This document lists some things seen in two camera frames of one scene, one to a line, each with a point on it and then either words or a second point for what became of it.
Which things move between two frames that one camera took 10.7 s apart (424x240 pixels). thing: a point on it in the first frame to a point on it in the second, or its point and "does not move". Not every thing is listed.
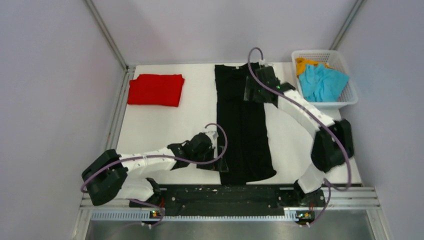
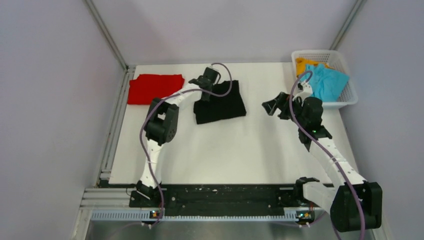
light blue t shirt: (320, 84) does not move
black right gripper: (250, 86) to (281, 102)
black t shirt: (244, 147) to (220, 107)
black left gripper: (215, 166) to (205, 98)
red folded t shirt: (156, 90) does not move
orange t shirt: (300, 64) does not move
